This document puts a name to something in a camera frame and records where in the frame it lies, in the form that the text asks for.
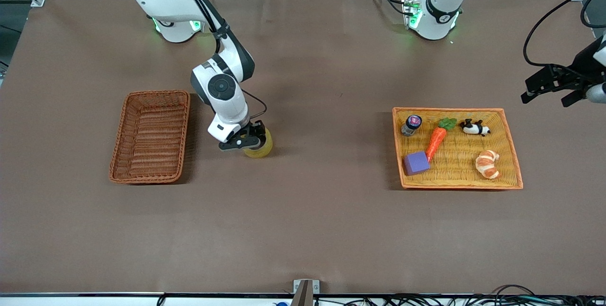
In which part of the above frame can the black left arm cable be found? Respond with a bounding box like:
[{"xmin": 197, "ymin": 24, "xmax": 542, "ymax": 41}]
[{"xmin": 523, "ymin": 0, "xmax": 606, "ymax": 67}]

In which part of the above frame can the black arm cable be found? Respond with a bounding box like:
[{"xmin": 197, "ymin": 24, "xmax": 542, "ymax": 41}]
[
  {"xmin": 241, "ymin": 90, "xmax": 268, "ymax": 124},
  {"xmin": 523, "ymin": 0, "xmax": 606, "ymax": 67}
]

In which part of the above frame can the table cover sheet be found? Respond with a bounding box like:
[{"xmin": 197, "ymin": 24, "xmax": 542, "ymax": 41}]
[{"xmin": 0, "ymin": 0, "xmax": 606, "ymax": 295}]

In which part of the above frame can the small jar purple lid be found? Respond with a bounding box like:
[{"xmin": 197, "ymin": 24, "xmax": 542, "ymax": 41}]
[{"xmin": 401, "ymin": 115, "xmax": 423, "ymax": 136}]

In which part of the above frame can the clear yellowish tape roll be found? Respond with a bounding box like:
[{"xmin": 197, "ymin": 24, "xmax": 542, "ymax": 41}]
[{"xmin": 243, "ymin": 127, "xmax": 274, "ymax": 159}]

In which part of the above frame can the toy croissant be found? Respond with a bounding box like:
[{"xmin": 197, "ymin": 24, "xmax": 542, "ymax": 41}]
[{"xmin": 475, "ymin": 150, "xmax": 500, "ymax": 180}]

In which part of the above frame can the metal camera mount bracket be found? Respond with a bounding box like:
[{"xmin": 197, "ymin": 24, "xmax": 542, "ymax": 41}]
[{"xmin": 293, "ymin": 279, "xmax": 321, "ymax": 306}]

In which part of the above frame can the black white toy panda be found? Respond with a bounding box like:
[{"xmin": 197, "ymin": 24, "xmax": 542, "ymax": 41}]
[{"xmin": 460, "ymin": 118, "xmax": 491, "ymax": 136}]

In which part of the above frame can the purple cube block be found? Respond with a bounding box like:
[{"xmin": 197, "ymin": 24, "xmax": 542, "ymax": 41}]
[{"xmin": 402, "ymin": 151, "xmax": 431, "ymax": 176}]

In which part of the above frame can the orange toy carrot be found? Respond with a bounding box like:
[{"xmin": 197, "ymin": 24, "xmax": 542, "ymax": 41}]
[{"xmin": 425, "ymin": 117, "xmax": 458, "ymax": 162}]

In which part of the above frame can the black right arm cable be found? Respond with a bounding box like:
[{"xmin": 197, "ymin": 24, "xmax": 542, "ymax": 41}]
[{"xmin": 241, "ymin": 90, "xmax": 268, "ymax": 124}]

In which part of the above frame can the brown wicker basket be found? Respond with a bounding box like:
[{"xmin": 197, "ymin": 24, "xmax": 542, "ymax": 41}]
[{"xmin": 109, "ymin": 90, "xmax": 191, "ymax": 184}]

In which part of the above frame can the black cable bundle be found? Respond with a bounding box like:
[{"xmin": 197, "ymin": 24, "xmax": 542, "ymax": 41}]
[{"xmin": 312, "ymin": 285, "xmax": 606, "ymax": 306}]

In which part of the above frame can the orange wicker basket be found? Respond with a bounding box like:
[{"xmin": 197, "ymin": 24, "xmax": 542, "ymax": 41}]
[{"xmin": 392, "ymin": 107, "xmax": 524, "ymax": 190}]

